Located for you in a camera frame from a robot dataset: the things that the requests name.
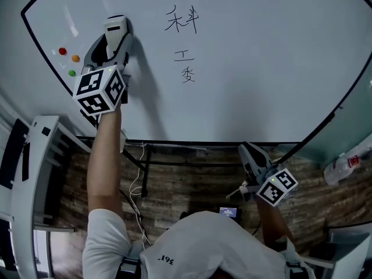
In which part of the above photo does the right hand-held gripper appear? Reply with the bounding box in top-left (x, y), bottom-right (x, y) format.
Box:
top-left (226, 141), bottom-right (299, 208)

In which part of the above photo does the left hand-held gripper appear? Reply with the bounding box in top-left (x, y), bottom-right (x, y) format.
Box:
top-left (72, 32), bottom-right (134, 127)

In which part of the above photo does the white whiteboard eraser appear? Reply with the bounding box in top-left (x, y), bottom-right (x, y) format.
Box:
top-left (103, 15), bottom-right (130, 58)

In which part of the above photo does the large white whiteboard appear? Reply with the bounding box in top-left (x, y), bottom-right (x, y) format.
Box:
top-left (20, 0), bottom-right (372, 164)

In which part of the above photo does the person's right forearm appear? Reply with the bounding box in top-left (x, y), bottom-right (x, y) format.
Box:
top-left (255, 195), bottom-right (295, 245)

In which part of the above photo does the person's left forearm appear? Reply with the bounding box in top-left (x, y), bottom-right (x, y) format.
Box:
top-left (87, 106), bottom-right (126, 214)

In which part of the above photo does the small black screen device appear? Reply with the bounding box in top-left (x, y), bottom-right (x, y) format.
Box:
top-left (218, 205), bottom-right (242, 223)

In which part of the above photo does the clear plastic bag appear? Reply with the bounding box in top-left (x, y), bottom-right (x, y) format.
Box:
top-left (323, 139), bottom-right (372, 186)

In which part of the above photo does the person's white shirt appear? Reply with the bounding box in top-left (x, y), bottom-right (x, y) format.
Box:
top-left (81, 208), bottom-right (298, 279)

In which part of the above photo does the white cabinet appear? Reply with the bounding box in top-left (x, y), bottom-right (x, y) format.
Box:
top-left (307, 222), bottom-right (372, 279)

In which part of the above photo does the black flat panel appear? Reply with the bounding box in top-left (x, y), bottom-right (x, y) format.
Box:
top-left (0, 118), bottom-right (31, 190)

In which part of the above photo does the white curved desk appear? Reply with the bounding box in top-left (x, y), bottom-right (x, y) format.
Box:
top-left (0, 115), bottom-right (94, 279)

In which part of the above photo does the black whiteboard stand frame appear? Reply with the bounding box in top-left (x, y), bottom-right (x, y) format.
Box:
top-left (74, 135), bottom-right (294, 198)

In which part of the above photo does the thin white cable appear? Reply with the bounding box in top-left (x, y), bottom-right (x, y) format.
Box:
top-left (128, 142), bottom-right (152, 246)

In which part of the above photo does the black cable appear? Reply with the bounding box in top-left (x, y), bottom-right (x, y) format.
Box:
top-left (119, 188), bottom-right (152, 247)

